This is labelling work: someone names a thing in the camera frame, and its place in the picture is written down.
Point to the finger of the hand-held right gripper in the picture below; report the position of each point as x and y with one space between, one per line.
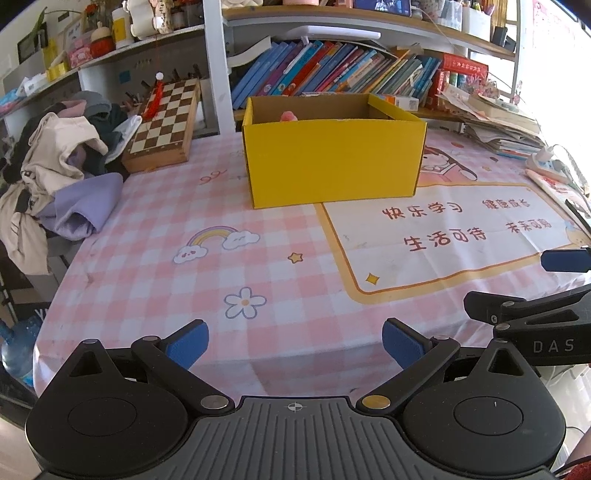
545 311
565 261

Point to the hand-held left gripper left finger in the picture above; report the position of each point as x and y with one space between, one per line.
189 344

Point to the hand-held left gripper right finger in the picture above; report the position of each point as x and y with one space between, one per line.
404 344

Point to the yellow cardboard box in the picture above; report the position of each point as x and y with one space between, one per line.
332 161

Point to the pink plush pig toy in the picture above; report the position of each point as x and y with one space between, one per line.
289 116

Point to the pink notebook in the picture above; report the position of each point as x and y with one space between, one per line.
554 189

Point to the white power strip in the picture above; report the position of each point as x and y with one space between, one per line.
549 166

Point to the stack of papers and books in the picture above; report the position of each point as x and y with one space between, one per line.
498 124

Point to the red book box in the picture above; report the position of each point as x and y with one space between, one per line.
457 78

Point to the pile of clothes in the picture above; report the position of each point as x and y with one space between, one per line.
51 175

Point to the wooden chessboard box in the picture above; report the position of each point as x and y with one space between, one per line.
161 124

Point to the orange and white box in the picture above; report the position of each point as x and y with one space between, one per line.
401 102

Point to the small black box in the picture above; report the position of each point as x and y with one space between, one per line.
503 39

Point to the red tassel ornament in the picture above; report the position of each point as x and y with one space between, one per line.
152 99

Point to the white pen holder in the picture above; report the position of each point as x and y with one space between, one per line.
475 23

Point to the white bookshelf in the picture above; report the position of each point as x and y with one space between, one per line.
214 69

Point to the row of colourful books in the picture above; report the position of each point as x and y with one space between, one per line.
323 69

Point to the pink tissue box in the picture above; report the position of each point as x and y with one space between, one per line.
79 54

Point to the red and beige jar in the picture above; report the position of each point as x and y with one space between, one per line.
101 44

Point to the phone with lit screen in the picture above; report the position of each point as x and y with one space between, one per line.
383 5

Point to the white bottle yellow label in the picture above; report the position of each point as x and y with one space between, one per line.
122 27

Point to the white hanging ornament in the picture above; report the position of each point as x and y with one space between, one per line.
147 18

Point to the black picture frame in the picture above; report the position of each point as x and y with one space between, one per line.
32 41

